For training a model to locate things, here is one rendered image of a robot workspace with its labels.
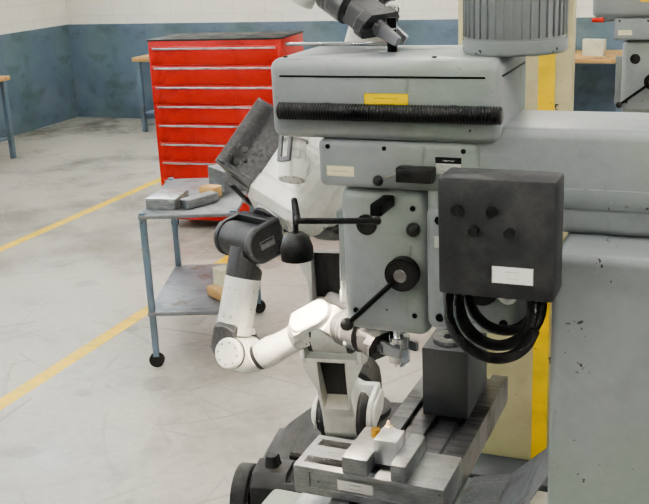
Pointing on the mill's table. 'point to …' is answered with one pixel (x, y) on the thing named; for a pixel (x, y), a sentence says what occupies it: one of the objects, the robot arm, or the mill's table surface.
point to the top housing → (398, 89)
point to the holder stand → (450, 377)
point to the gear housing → (389, 160)
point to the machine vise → (390, 492)
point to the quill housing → (411, 308)
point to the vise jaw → (360, 455)
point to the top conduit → (390, 113)
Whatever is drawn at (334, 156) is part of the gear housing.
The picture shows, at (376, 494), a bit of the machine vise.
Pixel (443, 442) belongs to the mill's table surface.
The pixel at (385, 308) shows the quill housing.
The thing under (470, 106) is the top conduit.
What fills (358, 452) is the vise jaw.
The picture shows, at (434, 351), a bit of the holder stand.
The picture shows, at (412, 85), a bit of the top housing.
